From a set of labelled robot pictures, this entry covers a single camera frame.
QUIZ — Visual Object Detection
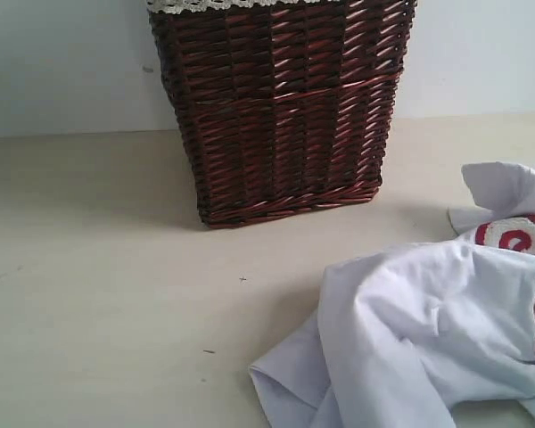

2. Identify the white t-shirt red patch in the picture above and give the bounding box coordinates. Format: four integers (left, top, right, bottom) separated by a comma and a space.
250, 162, 535, 427

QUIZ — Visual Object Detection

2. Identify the dark red wicker basket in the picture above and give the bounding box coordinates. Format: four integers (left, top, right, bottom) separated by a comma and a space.
148, 0, 416, 228

